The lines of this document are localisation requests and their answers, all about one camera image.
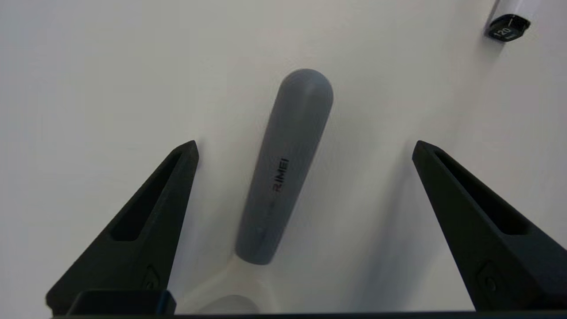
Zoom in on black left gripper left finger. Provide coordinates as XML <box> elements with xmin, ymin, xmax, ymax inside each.
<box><xmin>46</xmin><ymin>141</ymin><xmax>199</xmax><ymax>316</ymax></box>

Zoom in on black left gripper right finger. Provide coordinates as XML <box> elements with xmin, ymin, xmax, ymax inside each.
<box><xmin>412</xmin><ymin>140</ymin><xmax>567</xmax><ymax>312</ymax></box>

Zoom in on grey handled white peeler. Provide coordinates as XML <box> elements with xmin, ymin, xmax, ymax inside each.
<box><xmin>177</xmin><ymin>69</ymin><xmax>334</xmax><ymax>315</ymax></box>

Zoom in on white marker pen black caps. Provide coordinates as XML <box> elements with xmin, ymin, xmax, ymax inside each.
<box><xmin>484</xmin><ymin>0</ymin><xmax>544</xmax><ymax>43</ymax></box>

